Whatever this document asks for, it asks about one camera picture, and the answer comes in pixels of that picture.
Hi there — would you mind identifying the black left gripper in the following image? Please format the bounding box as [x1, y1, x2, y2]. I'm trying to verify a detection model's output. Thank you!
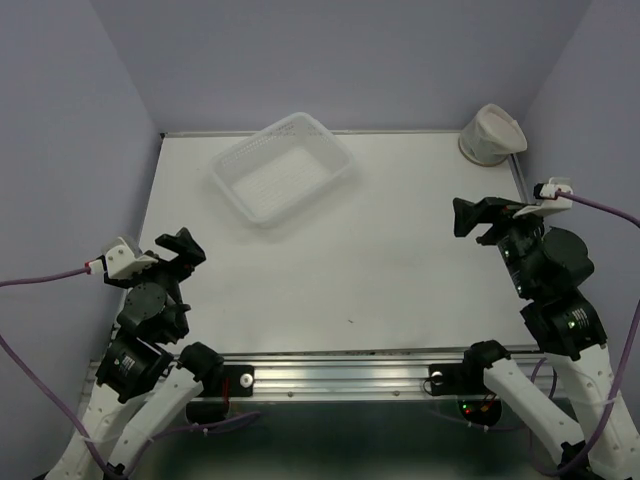
[108, 225, 208, 334]

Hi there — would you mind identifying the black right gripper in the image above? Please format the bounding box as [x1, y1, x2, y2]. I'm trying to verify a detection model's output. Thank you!
[452, 194, 552, 296]

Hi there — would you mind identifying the white mesh laundry bag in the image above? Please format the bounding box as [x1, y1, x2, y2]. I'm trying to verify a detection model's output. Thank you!
[458, 104, 528, 167]

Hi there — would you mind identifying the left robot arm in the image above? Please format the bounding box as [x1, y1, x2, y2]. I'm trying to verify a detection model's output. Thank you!
[45, 228, 224, 479]

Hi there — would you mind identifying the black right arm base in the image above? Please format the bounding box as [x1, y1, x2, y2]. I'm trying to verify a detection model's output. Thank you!
[423, 363, 503, 429]

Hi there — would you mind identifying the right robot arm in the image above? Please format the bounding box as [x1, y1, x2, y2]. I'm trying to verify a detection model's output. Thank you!
[453, 191, 639, 479]

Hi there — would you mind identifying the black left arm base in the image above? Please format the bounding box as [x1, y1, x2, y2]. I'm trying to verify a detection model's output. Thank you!
[185, 364, 255, 424]

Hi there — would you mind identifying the white perforated plastic basket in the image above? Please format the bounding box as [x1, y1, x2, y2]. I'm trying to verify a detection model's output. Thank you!
[210, 112, 355, 227]

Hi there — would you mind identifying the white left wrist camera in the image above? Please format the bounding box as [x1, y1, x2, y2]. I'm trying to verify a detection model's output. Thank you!
[85, 236, 158, 280]

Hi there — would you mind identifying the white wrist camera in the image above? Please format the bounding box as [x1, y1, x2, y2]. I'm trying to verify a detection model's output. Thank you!
[513, 177, 573, 218]
[85, 236, 158, 280]

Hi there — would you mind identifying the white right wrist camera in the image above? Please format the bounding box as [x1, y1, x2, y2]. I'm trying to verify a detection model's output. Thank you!
[513, 177, 573, 218]

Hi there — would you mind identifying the aluminium front rail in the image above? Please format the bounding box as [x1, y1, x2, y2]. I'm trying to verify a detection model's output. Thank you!
[82, 349, 561, 404]

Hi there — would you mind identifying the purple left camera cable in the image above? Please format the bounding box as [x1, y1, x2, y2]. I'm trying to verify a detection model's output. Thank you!
[0, 265, 114, 474]

